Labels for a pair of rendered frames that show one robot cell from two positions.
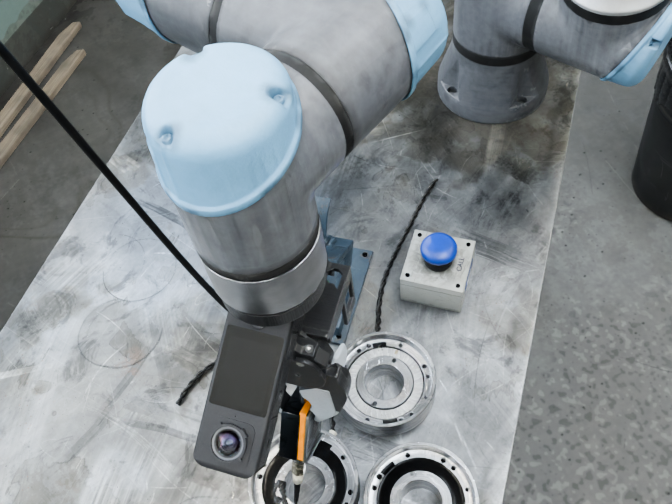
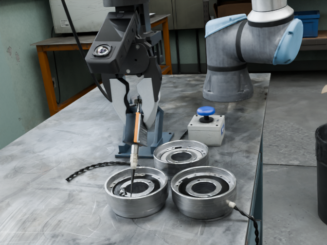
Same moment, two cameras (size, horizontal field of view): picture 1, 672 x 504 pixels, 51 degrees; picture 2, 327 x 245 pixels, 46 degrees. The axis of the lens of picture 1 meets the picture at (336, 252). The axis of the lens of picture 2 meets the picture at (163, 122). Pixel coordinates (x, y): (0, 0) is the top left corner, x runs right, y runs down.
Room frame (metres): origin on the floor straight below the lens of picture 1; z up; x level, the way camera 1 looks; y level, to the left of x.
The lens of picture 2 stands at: (-0.36, 0.08, 1.16)
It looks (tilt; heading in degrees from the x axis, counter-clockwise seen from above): 21 degrees down; 353
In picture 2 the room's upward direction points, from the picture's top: 6 degrees counter-clockwise
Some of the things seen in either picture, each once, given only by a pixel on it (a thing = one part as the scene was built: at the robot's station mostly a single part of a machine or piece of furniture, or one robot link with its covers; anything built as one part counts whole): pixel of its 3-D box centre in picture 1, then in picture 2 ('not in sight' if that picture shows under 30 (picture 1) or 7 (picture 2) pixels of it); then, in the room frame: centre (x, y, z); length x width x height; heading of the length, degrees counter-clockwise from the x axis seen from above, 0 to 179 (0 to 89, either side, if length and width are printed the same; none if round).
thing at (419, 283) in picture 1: (439, 265); (207, 128); (0.43, -0.11, 0.82); 0.08 x 0.07 x 0.05; 155
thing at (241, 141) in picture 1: (240, 162); not in sight; (0.26, 0.04, 1.23); 0.09 x 0.08 x 0.11; 134
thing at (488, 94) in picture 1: (494, 57); (227, 78); (0.73, -0.25, 0.85); 0.15 x 0.15 x 0.10
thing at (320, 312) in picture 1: (287, 304); (132, 34); (0.26, 0.04, 1.07); 0.09 x 0.08 x 0.12; 156
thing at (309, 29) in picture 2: not in sight; (291, 25); (3.45, -1.79, 0.56); 0.52 x 0.38 x 0.22; 62
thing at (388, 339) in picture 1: (384, 385); (181, 160); (0.30, -0.03, 0.82); 0.10 x 0.10 x 0.04
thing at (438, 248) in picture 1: (438, 257); (206, 118); (0.42, -0.11, 0.85); 0.04 x 0.04 x 0.05
